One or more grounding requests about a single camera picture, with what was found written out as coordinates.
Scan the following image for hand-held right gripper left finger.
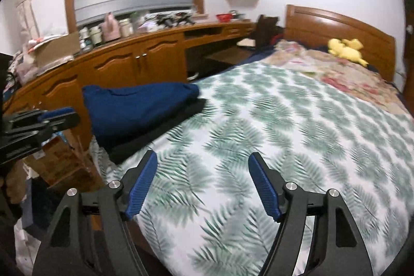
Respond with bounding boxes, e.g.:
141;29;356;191
32;150;158;276

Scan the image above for open cardboard box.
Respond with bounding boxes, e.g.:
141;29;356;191
34;32;81;70

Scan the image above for brown cardboard box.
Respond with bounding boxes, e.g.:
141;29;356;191
23;135;106;191

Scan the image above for navy blue blazer jacket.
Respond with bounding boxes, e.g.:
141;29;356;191
82;82;199;150

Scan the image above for floral quilt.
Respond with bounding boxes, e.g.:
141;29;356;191
259;40;405;102

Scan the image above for blue box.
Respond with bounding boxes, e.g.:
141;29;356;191
21;177;55;228

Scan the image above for yellow plush toy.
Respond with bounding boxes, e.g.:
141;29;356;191
327;38;369;67

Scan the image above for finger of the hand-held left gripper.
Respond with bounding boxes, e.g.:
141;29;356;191
6;114;81;141
8;107;76;128

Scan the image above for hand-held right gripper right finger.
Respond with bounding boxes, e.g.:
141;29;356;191
247;151;372;276

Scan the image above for dark brown chair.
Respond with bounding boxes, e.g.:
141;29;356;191
254;15;282;48

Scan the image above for black device on stand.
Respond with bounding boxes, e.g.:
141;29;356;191
155;13;177;28
176;11;195;25

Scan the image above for pink bag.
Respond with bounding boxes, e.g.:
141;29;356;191
101;12;121;42

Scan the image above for wooden bed headboard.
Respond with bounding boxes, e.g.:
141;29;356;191
285;4;397;83

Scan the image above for black clothes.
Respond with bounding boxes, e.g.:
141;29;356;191
103;98;208;165

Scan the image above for white jar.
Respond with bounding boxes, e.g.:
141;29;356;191
119;17;133;37

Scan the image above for long wooden desk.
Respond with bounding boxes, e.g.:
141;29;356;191
3;20;256;147

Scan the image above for leaf print bed sheet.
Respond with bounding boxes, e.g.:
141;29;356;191
94;61;414;276

